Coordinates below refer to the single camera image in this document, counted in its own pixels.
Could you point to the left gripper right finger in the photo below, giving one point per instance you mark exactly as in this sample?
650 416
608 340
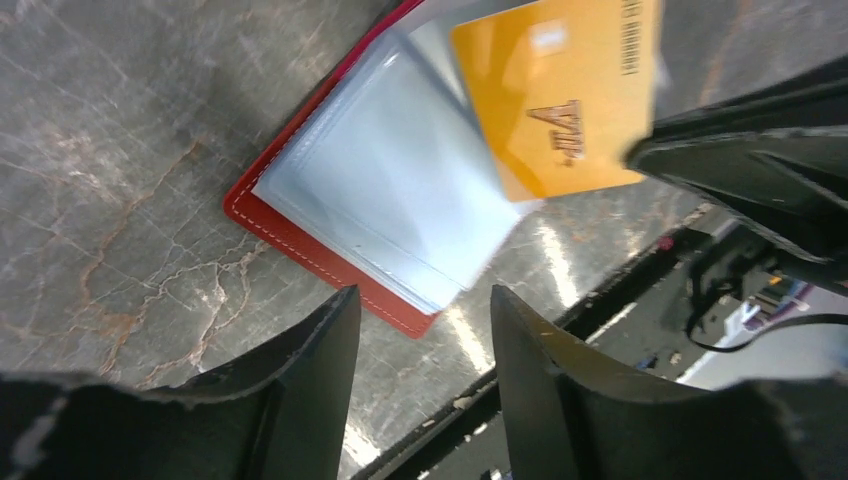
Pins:
626 424

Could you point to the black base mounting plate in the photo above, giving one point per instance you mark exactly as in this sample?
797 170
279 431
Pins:
636 317

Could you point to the orange VIP card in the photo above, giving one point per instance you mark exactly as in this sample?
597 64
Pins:
562 90

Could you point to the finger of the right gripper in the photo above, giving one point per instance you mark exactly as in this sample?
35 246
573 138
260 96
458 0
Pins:
776 159

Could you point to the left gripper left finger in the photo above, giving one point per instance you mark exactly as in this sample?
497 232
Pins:
277 411

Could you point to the red leather card holder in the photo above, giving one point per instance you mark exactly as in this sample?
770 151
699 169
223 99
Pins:
382 179

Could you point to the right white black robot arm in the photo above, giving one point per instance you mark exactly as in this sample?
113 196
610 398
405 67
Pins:
741 265

